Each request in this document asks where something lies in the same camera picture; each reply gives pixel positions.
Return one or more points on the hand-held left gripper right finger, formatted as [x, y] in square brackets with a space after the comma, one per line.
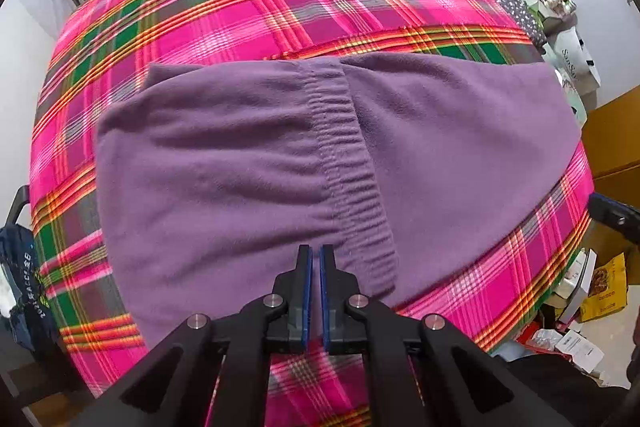
[325, 302]

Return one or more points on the yellow snack packet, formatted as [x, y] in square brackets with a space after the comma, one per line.
[605, 289]

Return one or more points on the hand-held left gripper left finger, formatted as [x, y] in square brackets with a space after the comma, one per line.
[307, 302]

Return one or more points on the dark dotted cloth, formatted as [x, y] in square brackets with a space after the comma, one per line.
[515, 7]

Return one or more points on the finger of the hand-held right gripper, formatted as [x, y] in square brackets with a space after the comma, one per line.
[612, 214]

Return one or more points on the black mesh office chair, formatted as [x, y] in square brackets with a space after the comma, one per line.
[20, 207]

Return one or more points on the white shopping bag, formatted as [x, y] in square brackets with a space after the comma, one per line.
[572, 59]

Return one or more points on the purple pants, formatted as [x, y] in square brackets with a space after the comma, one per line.
[225, 167]

